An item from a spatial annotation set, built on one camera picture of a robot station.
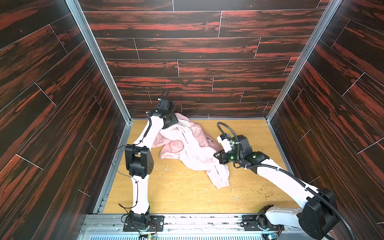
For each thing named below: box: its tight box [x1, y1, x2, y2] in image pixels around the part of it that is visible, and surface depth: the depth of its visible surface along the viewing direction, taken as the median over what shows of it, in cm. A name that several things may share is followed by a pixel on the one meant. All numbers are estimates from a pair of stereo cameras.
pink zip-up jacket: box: [152, 114, 230, 189], surface depth 100 cm
